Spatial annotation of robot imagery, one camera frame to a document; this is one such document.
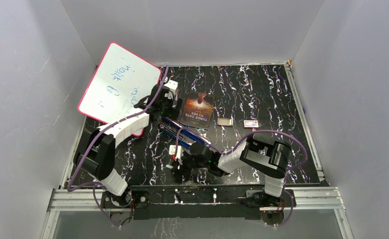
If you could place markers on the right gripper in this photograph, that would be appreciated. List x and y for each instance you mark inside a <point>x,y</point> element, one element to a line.
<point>182,168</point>

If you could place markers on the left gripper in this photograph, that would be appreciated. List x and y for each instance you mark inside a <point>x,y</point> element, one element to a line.
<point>172,113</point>

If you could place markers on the blue stapler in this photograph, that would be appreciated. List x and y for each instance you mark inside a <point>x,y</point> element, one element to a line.
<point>186,138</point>

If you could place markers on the staples box tray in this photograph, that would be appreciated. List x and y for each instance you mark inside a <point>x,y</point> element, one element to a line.
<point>225,122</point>

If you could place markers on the red staples box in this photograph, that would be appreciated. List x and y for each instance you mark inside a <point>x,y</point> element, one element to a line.
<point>251,123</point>

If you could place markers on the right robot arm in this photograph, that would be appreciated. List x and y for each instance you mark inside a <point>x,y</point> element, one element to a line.
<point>266,154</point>

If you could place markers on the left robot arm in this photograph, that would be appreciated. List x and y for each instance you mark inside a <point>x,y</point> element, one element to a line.
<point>96,149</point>

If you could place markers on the three days to see book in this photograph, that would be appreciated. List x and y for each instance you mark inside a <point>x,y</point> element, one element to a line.
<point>197,110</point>

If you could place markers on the pink framed whiteboard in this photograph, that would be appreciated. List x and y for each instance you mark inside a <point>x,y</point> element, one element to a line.
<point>119,82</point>

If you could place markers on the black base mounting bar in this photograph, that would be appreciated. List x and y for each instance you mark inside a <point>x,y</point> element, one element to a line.
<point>199,201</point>

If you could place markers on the aluminium frame rail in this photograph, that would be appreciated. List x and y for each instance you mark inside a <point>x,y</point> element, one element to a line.
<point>315,213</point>

